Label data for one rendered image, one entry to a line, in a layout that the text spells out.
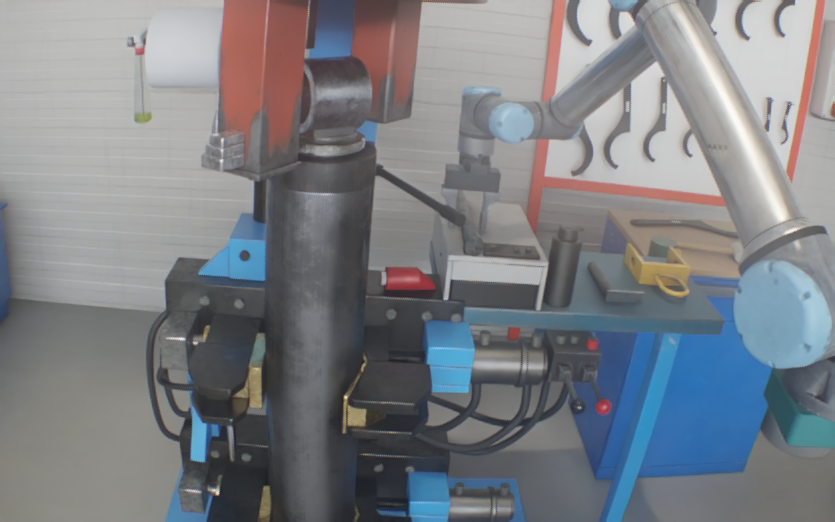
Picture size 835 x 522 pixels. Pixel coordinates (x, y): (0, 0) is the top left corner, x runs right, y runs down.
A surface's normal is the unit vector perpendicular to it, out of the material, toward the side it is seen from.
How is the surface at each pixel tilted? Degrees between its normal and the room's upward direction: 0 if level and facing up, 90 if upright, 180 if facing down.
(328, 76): 53
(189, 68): 109
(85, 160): 90
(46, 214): 90
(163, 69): 116
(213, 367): 0
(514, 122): 89
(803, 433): 90
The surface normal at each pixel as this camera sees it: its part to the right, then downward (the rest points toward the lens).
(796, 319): -0.89, 0.15
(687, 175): 0.05, 0.40
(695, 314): 0.09, -0.91
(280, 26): 0.85, 0.28
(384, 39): -0.51, 0.30
